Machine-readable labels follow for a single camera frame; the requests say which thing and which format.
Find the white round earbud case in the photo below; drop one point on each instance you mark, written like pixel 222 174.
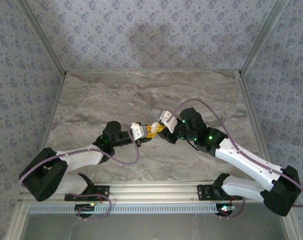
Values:
pixel 155 128

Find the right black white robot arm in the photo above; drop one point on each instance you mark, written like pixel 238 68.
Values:
pixel 246 160

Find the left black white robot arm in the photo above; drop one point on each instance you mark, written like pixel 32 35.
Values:
pixel 79 156

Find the left black controller board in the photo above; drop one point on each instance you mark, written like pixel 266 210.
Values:
pixel 84 208

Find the black controller board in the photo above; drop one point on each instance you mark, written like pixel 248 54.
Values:
pixel 224 210
pixel 84 208

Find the right black controller board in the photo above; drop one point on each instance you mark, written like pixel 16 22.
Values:
pixel 224 210

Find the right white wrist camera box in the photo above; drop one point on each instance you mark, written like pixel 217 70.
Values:
pixel 167 120

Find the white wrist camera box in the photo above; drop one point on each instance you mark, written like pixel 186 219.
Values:
pixel 136 131
pixel 167 120

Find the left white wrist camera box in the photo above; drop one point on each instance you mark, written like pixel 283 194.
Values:
pixel 136 131

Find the aluminium table end rail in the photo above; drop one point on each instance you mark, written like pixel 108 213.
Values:
pixel 151 72

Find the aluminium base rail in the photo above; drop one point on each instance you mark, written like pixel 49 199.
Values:
pixel 154 192

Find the aluminium table side rail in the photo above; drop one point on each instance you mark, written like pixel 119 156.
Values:
pixel 247 100
pixel 57 100

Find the aluminium frame post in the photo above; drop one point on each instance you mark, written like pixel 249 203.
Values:
pixel 261 37
pixel 44 37

